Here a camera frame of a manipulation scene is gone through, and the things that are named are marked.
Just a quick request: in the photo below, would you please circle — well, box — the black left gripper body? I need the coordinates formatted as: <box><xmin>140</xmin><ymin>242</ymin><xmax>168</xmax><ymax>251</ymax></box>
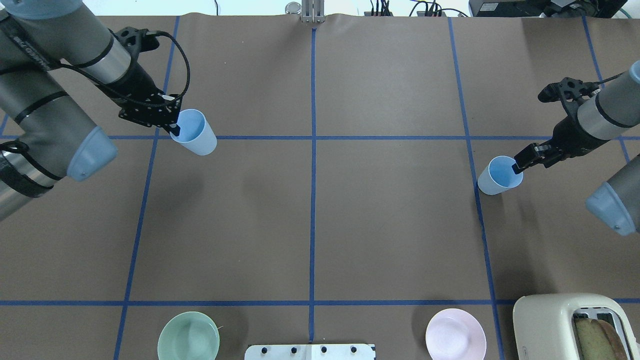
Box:
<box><xmin>118</xmin><ymin>75</ymin><xmax>182</xmax><ymax>128</ymax></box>

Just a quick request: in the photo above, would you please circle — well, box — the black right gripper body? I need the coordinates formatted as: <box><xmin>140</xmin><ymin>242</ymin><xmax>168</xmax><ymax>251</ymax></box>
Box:
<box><xmin>519</xmin><ymin>117</ymin><xmax>594</xmax><ymax>168</ymax></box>

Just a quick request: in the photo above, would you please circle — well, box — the light blue cup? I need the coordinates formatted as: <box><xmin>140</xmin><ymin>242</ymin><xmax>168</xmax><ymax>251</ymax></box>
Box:
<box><xmin>170</xmin><ymin>109</ymin><xmax>218</xmax><ymax>157</ymax></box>
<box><xmin>477</xmin><ymin>155</ymin><xmax>524</xmax><ymax>196</ymax></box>

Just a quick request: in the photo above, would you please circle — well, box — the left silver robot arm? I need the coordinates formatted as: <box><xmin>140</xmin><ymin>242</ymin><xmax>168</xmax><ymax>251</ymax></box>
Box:
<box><xmin>0</xmin><ymin>0</ymin><xmax>186</xmax><ymax>219</ymax></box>

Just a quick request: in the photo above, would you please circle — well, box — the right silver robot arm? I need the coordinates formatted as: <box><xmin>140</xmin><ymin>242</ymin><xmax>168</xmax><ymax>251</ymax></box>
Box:
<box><xmin>510</xmin><ymin>61</ymin><xmax>640</xmax><ymax>236</ymax></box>

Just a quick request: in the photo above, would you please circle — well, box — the cream white toaster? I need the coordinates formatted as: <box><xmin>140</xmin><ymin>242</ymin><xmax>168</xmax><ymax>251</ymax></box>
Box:
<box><xmin>512</xmin><ymin>292</ymin><xmax>639</xmax><ymax>360</ymax></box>

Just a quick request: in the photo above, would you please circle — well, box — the pink plastic bowl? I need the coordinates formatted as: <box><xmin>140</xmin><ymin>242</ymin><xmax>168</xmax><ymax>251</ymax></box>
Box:
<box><xmin>424</xmin><ymin>308</ymin><xmax>488</xmax><ymax>360</ymax></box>

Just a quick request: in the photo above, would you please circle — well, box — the brown bread slice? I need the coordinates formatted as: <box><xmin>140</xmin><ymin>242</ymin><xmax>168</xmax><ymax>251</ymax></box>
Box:
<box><xmin>574</xmin><ymin>317</ymin><xmax>629</xmax><ymax>360</ymax></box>

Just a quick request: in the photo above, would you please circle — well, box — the green plastic bowl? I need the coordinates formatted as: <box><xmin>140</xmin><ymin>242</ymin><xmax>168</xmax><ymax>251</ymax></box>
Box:
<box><xmin>157</xmin><ymin>311</ymin><xmax>221</xmax><ymax>360</ymax></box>

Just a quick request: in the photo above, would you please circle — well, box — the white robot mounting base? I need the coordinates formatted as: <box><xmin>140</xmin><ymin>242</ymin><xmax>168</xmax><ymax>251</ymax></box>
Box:
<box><xmin>244</xmin><ymin>343</ymin><xmax>377</xmax><ymax>360</ymax></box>

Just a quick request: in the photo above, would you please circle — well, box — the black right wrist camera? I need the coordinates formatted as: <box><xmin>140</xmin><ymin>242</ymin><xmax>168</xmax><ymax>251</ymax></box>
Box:
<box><xmin>537</xmin><ymin>77</ymin><xmax>601</xmax><ymax>105</ymax></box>

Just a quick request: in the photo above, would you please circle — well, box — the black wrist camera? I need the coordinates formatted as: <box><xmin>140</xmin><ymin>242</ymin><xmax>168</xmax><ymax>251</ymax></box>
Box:
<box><xmin>113</xmin><ymin>26</ymin><xmax>160</xmax><ymax>59</ymax></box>
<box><xmin>537</xmin><ymin>77</ymin><xmax>601</xmax><ymax>105</ymax></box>

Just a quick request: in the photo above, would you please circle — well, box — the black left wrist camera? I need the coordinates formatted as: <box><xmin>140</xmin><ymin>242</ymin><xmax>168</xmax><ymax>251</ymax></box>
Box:
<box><xmin>113</xmin><ymin>26</ymin><xmax>160</xmax><ymax>59</ymax></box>

